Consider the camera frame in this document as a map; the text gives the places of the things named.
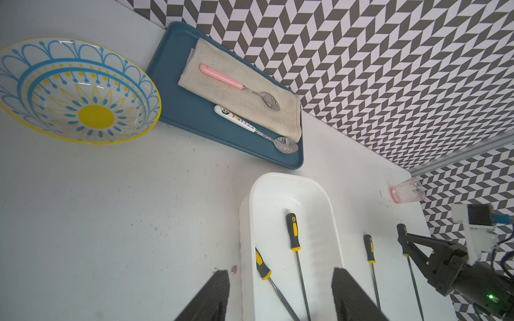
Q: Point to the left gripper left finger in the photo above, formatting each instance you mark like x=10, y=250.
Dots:
x=211, y=302

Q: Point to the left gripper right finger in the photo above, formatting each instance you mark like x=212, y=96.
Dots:
x=351, y=302

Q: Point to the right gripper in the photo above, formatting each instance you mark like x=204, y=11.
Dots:
x=440, y=262

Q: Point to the yellow black file tool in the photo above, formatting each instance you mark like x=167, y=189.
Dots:
x=369, y=248
x=292, y=227
x=401, y=229
x=265, y=274

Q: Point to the white plastic storage box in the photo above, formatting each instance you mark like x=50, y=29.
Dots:
x=263, y=226

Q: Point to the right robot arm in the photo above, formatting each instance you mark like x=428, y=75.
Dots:
x=489, y=291

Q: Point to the pink translucent cup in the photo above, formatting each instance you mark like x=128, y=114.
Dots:
x=408, y=191

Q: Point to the beige folded cloth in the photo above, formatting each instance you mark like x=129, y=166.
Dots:
x=286, y=122

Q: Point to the dark teal tray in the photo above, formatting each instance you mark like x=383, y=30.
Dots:
x=190, y=112

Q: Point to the blue yellow patterned bowl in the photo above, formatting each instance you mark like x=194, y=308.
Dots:
x=77, y=91

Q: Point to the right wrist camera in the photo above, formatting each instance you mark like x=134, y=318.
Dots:
x=479, y=222

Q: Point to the white handled spoon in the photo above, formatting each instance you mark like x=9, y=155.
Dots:
x=282, y=144

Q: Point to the pink handled spoon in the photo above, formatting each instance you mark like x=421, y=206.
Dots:
x=268, y=98

